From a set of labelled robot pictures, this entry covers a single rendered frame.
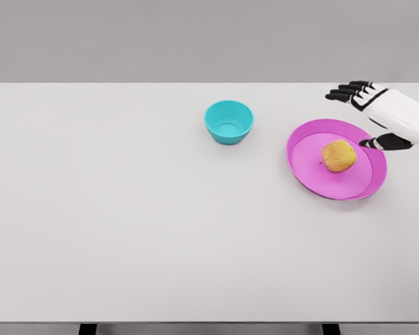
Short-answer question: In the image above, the yellow-red apple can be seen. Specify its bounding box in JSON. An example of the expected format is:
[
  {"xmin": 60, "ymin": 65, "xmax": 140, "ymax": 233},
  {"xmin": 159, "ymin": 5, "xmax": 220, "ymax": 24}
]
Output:
[{"xmin": 318, "ymin": 140, "xmax": 358, "ymax": 174}]

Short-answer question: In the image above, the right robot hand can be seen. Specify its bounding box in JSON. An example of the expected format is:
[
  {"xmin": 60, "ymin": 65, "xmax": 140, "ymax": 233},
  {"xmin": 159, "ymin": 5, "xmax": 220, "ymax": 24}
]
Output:
[{"xmin": 325, "ymin": 80, "xmax": 419, "ymax": 152}]

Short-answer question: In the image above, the pink plate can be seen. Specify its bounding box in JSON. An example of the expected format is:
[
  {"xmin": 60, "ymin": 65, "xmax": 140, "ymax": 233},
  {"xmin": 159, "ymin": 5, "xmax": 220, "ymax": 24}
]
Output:
[{"xmin": 286, "ymin": 119, "xmax": 388, "ymax": 201}]

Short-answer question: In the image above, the blue bowl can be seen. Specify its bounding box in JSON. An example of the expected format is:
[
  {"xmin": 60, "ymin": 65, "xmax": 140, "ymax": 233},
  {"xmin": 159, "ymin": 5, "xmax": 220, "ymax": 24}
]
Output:
[{"xmin": 205, "ymin": 100, "xmax": 255, "ymax": 146}]

